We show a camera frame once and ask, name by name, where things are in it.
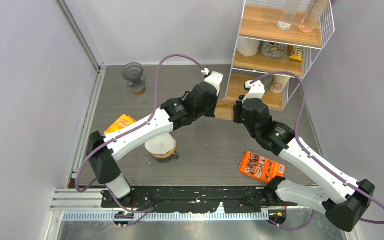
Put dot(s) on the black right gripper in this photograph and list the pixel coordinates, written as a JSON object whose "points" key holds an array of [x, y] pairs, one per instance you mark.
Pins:
{"points": [[237, 109]]}

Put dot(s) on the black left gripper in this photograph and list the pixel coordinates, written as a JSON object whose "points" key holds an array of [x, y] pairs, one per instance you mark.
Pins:
{"points": [[211, 112]]}

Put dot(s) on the brown paper coffee filter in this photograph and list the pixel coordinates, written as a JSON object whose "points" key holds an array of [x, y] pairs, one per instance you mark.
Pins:
{"points": [[224, 109]]}

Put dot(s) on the dark glass dripper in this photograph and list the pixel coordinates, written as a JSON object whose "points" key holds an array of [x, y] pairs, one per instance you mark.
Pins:
{"points": [[133, 73]]}

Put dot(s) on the white paper coffee filter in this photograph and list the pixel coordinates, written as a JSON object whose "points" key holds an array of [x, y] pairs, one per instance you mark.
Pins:
{"points": [[161, 144]]}

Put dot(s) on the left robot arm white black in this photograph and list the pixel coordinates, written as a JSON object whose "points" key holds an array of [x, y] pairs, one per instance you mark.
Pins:
{"points": [[105, 150]]}

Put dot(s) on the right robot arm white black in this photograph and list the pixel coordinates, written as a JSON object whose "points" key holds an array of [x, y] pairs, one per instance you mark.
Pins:
{"points": [[340, 197]]}

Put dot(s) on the grey green bottle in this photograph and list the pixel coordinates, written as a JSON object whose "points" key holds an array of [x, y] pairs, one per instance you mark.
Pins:
{"points": [[266, 81]]}

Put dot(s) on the cream printed cup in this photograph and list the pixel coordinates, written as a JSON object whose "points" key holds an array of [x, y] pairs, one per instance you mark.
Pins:
{"points": [[278, 84]]}

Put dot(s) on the orange snack packet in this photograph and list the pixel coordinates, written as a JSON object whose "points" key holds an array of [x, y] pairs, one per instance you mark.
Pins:
{"points": [[260, 168]]}

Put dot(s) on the yellow snack bag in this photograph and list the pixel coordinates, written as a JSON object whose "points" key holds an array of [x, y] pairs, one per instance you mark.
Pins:
{"points": [[296, 53]]}

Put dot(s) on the orange sponge box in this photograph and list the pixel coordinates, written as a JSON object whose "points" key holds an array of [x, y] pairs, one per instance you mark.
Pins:
{"points": [[122, 122]]}

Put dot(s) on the clear glass bottle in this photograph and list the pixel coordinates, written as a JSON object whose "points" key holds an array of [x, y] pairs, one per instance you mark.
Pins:
{"points": [[289, 11]]}

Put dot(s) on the pink tinted glass bottle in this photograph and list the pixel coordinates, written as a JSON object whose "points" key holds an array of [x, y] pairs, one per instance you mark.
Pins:
{"points": [[312, 15]]}

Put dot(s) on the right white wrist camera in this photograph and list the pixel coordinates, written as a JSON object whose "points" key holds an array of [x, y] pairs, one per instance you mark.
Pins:
{"points": [[255, 90]]}

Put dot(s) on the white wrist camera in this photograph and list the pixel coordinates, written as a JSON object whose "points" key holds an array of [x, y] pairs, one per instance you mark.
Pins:
{"points": [[255, 90], [213, 78]]}

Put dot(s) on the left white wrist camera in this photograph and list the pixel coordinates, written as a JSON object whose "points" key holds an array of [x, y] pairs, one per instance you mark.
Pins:
{"points": [[213, 78]]}

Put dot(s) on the white wire wooden shelf rack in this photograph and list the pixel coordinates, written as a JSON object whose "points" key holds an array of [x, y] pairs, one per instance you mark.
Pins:
{"points": [[258, 21]]}

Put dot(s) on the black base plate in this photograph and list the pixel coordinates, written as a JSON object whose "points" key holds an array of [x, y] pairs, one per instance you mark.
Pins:
{"points": [[197, 199]]}

